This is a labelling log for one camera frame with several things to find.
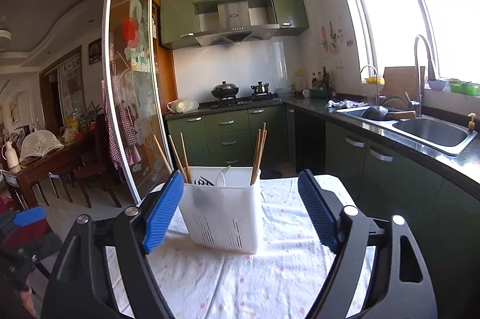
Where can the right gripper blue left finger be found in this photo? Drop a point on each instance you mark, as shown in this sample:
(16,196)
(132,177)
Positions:
(158,209)

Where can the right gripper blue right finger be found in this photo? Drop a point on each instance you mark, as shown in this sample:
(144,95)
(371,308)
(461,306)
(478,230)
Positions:
(316,202)

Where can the white plastic spoon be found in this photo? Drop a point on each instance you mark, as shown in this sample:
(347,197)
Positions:
(221,178)

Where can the green lower kitchen cabinets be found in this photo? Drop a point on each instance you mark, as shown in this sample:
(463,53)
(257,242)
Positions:
(385,174)

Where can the tall steel kitchen faucet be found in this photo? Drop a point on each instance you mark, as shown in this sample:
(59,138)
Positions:
(419,73)

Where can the person's left hand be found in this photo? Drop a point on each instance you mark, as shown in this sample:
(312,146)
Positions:
(27,301)

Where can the wooden chopstick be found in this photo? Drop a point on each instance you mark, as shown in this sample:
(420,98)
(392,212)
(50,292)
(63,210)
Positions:
(187,166)
(177,159)
(256,155)
(166,164)
(261,137)
(260,152)

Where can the white plastic utensil holder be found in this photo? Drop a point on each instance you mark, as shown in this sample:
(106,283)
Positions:
(228,218)

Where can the white floral tablecloth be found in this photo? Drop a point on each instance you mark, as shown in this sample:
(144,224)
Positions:
(282,280)

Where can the wooden dining table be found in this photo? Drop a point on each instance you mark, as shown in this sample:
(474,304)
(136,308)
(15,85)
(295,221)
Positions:
(30,173)

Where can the black frying pan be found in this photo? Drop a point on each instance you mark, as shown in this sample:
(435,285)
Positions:
(381,113)

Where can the white plastic bag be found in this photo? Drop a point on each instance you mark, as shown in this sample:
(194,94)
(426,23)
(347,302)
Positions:
(182,106)

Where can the white lace food cover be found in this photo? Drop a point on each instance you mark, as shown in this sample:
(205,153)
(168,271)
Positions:
(39,144)

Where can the condiment bottles group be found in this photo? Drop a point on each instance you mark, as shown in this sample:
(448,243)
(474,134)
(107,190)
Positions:
(319,86)

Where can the small steel faucet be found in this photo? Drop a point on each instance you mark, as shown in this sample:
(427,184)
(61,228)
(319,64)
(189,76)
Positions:
(377,80)

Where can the small steel pot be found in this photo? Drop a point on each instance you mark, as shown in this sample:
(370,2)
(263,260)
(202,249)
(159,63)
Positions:
(260,89)

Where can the glass sliding door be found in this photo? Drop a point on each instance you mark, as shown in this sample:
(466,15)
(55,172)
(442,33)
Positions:
(131,79)

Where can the black wok with lid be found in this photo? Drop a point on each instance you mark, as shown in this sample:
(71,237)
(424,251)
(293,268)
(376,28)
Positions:
(225,90)

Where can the stainless steel sink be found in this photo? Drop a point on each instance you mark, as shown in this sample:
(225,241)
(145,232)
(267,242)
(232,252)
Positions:
(443,136)

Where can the wooden cutting board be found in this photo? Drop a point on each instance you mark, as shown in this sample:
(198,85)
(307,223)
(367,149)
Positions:
(398,81)

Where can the steel range hood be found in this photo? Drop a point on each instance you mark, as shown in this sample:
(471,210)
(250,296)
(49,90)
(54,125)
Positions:
(234,22)

